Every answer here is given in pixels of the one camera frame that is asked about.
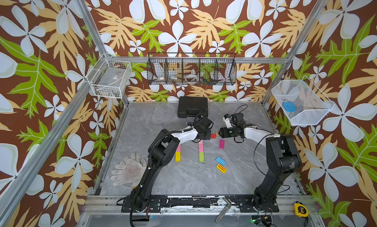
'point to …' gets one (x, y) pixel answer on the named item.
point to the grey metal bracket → (221, 215)
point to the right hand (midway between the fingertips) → (222, 131)
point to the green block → (201, 156)
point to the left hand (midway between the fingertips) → (208, 133)
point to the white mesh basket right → (303, 102)
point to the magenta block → (222, 144)
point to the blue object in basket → (290, 106)
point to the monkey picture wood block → (217, 134)
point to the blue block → (220, 160)
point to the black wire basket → (167, 68)
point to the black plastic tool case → (191, 106)
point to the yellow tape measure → (300, 210)
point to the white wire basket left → (110, 77)
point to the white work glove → (129, 171)
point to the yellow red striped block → (221, 168)
